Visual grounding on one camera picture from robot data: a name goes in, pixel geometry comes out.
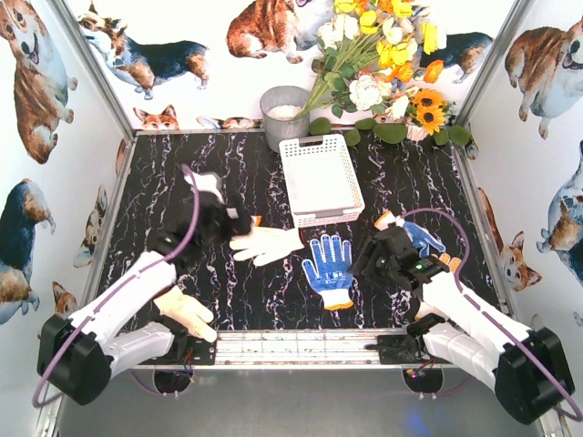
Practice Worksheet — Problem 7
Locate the white plastic storage basket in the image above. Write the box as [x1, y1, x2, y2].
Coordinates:
[279, 134, 364, 229]

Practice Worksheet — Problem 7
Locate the artificial flower bouquet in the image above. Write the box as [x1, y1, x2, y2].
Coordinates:
[296, 1, 471, 146]

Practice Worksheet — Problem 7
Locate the plain white cotton glove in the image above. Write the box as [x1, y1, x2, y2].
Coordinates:
[230, 227, 305, 267]

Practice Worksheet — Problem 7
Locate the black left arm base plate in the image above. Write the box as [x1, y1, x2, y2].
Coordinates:
[141, 335, 217, 365]

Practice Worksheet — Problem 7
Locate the grey metal bucket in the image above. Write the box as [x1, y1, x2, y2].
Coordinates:
[260, 86, 310, 151]

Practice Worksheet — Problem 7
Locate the blue dotted white glove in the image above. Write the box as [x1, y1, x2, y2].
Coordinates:
[302, 234, 353, 311]

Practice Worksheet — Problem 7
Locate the cream leather glove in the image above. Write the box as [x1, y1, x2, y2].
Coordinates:
[154, 286, 218, 343]

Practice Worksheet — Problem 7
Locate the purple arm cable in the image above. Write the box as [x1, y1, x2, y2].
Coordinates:
[400, 208, 583, 422]
[32, 163, 201, 409]

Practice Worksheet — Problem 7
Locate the yellow dotted glove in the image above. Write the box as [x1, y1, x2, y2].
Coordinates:
[433, 253, 462, 273]

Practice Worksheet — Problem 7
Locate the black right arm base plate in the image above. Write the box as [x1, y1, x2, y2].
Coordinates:
[364, 335, 449, 365]

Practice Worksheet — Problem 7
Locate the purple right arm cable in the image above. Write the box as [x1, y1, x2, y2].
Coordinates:
[400, 208, 583, 422]

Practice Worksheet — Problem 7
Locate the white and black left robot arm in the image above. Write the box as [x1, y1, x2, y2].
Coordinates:
[37, 193, 261, 405]

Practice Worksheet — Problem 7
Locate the aluminium front rail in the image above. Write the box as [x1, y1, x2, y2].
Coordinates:
[136, 330, 456, 369]

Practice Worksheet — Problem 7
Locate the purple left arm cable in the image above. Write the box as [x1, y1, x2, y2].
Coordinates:
[32, 163, 201, 409]

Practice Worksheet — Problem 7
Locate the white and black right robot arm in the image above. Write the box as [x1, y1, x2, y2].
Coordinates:
[352, 225, 582, 424]

